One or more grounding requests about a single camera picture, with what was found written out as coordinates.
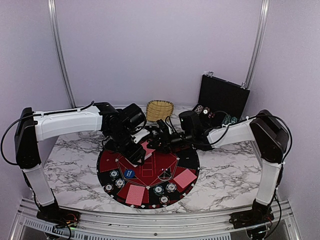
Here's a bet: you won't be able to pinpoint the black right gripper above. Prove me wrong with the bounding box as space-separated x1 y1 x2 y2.
146 130 193 155

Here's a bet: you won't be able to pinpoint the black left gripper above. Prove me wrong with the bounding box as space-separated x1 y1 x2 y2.
107 127 146 166

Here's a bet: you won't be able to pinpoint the red playing card deck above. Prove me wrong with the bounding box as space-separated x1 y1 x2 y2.
132 141 155 168

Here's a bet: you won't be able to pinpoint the blue small blind button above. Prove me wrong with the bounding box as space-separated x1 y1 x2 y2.
124 169 135 179

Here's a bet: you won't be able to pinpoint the green blue chip stack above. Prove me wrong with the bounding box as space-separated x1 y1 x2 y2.
109 169 119 181
153 185 164 196

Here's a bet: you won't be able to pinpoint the clear round dealer button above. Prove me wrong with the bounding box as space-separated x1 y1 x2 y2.
157 168 172 181

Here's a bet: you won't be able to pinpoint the dealt red card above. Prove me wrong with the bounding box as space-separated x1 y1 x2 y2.
173 169 197 189
125 185 145 206

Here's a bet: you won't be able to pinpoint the red black chip stack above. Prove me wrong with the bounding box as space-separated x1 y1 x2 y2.
103 183 114 193
159 195 170 205

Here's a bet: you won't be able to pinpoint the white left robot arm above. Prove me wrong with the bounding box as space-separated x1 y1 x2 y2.
14 102 146 223

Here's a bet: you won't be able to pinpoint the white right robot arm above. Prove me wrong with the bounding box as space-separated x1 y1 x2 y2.
147 109 293 224

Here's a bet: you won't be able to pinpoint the woven bamboo tray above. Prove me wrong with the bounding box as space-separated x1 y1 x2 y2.
146 100 174 122

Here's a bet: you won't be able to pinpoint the round red black poker mat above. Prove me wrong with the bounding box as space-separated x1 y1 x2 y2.
96 146 200 209

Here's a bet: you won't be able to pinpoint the blue white chips in case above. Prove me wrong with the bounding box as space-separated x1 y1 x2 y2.
193 104 204 115

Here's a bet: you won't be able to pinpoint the red dice in case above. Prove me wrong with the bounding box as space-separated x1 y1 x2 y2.
208 112 217 119

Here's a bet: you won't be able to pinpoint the black poker chip case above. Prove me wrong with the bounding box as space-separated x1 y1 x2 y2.
197 74 250 128

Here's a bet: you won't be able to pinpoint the green chips in case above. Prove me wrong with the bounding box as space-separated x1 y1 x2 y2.
222 114 239 125

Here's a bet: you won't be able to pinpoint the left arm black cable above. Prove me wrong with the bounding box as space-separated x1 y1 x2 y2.
1 100 95 166

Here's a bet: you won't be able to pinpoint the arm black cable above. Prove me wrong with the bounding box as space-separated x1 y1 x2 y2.
163 110 235 146
1 100 95 166

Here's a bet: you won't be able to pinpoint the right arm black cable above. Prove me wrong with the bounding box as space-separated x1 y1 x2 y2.
163 110 235 146

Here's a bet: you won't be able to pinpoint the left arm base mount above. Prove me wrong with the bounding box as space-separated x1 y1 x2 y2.
36 208 80 239

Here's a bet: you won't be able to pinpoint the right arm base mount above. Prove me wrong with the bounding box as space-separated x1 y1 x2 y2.
229 210 275 240

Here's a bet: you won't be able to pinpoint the aluminium front rail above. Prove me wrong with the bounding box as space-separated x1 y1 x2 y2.
8 199 301 240

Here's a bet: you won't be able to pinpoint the right aluminium frame post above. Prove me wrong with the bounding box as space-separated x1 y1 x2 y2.
242 0 270 89

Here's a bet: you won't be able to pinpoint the aluminium frame post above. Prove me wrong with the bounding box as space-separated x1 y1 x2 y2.
47 0 76 108
242 0 270 89

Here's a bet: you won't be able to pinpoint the left aluminium frame post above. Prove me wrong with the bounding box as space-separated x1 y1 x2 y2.
47 0 76 108

